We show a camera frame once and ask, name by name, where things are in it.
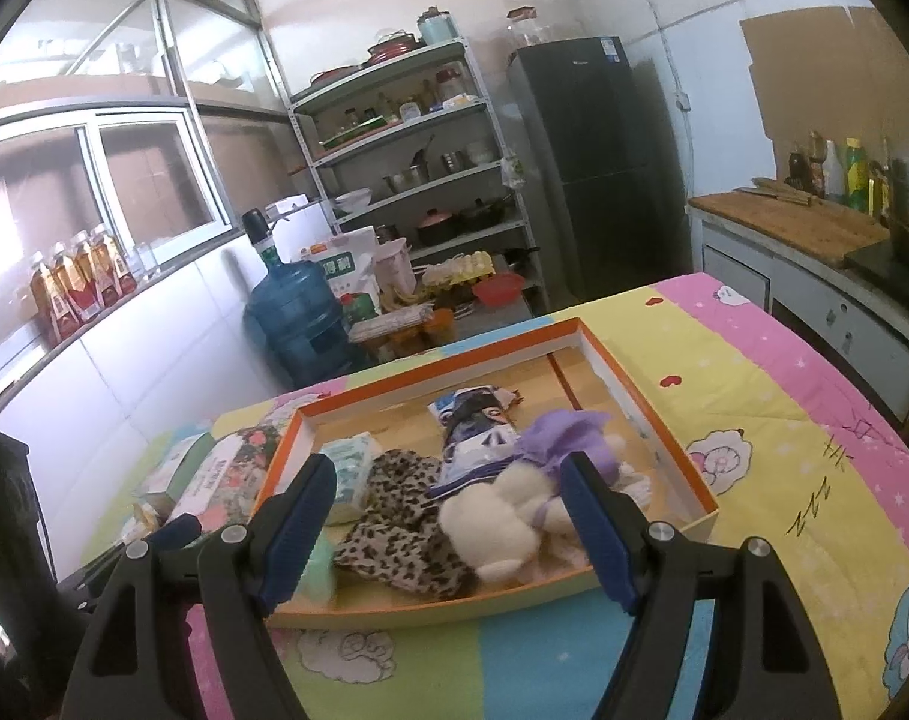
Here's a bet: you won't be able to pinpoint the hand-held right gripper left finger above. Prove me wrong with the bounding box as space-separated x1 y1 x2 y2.
64 452 337 720

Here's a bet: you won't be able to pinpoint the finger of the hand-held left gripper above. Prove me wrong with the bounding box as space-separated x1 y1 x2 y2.
56 514 204 606

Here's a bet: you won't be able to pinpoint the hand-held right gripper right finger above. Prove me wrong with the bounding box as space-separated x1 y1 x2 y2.
560 452 849 720

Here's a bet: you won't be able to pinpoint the large white green tissue pack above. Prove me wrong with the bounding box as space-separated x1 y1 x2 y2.
319 431 384 526

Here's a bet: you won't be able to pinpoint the leopard print cloth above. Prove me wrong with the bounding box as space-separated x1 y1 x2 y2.
332 448 478 601

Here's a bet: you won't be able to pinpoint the cream plush toy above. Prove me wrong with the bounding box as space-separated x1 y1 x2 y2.
437 465 575 584

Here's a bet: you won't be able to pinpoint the purple cloth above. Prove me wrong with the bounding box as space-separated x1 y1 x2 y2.
512 409 635 492

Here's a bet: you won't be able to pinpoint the orange-rimmed cardboard box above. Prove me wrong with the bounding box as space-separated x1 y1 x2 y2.
255 317 721 620

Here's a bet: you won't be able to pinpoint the green white tissue box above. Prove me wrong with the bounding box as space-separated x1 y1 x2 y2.
135 431 215 500

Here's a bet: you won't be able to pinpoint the floral tissue pack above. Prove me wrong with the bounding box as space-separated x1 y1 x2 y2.
165 424 290 533

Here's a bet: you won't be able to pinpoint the colourful cartoon printed blanket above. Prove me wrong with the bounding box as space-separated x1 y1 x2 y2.
56 270 909 720

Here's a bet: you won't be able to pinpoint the blue water jug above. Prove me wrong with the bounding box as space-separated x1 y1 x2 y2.
242 240 350 391

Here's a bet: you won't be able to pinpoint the orange drink bottle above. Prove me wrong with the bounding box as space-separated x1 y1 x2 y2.
49 241 95 327
90 223 136 301
28 253 69 346
71 232 118 312

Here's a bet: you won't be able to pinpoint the noodle packs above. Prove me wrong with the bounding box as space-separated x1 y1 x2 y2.
347 306 433 342

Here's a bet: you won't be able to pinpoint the red plastic basin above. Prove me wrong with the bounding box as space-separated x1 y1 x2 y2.
473 274 526 305

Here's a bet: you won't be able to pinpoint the white flour bag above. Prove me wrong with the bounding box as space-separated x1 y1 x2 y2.
296 229 380 297

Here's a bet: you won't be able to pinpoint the black water pump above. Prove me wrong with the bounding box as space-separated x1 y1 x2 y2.
242 208 290 250

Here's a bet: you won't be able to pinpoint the egg tray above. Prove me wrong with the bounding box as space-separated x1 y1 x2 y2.
422 250 496 286

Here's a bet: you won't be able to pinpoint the grey kitchen counter cabinet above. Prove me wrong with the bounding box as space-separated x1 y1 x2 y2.
686 191 909 421

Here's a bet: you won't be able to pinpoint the red lidded pot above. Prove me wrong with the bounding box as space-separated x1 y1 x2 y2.
415 208 455 245

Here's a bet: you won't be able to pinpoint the sliding window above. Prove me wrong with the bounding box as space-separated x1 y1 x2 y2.
0 109 234 391

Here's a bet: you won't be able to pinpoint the wooden cutting board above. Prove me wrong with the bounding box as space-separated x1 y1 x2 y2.
690 191 890 267

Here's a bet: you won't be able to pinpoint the dark refrigerator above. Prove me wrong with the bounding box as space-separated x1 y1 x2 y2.
506 36 688 301

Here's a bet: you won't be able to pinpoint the black induction cooktop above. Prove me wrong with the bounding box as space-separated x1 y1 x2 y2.
844 236 909 293

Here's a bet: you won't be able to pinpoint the row of condiment bottles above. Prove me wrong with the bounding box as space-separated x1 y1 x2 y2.
786 131 894 215

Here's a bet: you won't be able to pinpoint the grey metal shelf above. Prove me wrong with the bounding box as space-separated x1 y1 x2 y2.
287 36 553 316

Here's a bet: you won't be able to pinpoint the red lidded pan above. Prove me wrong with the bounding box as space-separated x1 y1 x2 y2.
366 30 418 65

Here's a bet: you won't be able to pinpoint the glass jar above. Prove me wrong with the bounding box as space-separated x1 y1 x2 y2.
506 7 553 47

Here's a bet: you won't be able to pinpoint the brown cardboard wall sheet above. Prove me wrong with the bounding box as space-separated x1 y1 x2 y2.
739 6 909 140

